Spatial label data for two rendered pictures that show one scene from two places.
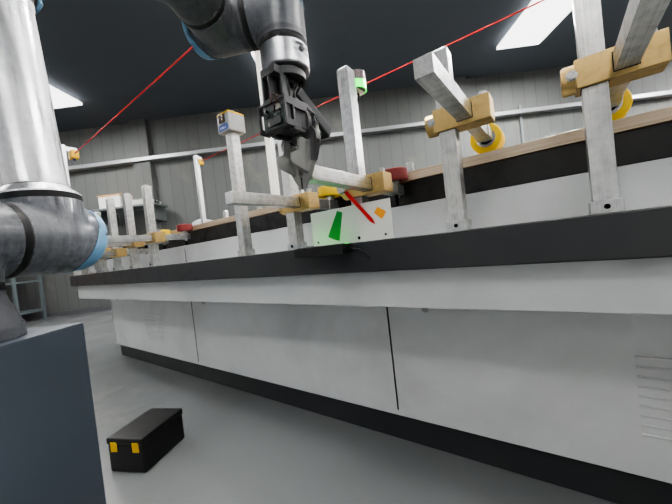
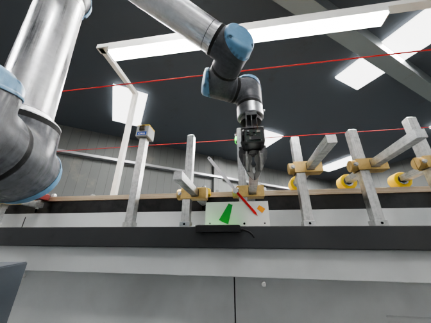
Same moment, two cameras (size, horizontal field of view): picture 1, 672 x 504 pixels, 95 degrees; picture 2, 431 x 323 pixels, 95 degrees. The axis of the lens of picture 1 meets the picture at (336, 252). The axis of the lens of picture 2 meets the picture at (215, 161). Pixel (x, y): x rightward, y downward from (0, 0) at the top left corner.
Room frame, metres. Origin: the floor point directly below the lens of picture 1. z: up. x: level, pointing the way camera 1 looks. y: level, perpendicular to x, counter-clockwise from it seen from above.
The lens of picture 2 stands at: (0.14, 0.42, 0.63)
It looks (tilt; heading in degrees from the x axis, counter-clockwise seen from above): 23 degrees up; 332
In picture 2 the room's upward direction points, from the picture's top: 1 degrees clockwise
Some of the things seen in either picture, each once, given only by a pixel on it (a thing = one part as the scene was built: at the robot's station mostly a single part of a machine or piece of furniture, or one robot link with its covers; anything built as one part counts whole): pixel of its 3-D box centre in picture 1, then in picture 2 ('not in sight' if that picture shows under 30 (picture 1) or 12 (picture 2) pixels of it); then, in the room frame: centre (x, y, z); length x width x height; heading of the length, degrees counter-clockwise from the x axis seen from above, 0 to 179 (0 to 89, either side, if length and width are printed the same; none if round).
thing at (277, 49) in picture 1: (286, 64); (251, 114); (0.59, 0.05, 1.05); 0.10 x 0.09 x 0.05; 53
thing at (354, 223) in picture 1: (348, 224); (236, 213); (0.84, -0.04, 0.75); 0.26 x 0.01 x 0.10; 54
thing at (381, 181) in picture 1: (366, 186); (247, 192); (0.83, -0.10, 0.84); 0.13 x 0.06 x 0.05; 54
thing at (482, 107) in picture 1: (458, 117); (304, 168); (0.68, -0.30, 0.94); 0.13 x 0.06 x 0.05; 54
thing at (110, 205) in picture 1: (114, 237); not in sight; (1.88, 1.33, 0.90); 0.03 x 0.03 x 0.48; 54
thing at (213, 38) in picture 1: (221, 25); (220, 83); (0.60, 0.17, 1.14); 0.12 x 0.12 x 0.09; 81
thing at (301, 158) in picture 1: (300, 161); (258, 163); (0.58, 0.05, 0.86); 0.06 x 0.03 x 0.09; 143
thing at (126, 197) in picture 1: (131, 236); not in sight; (1.73, 1.13, 0.88); 0.03 x 0.03 x 0.48; 54
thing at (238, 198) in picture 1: (291, 202); (194, 191); (0.93, 0.12, 0.84); 0.43 x 0.03 x 0.04; 144
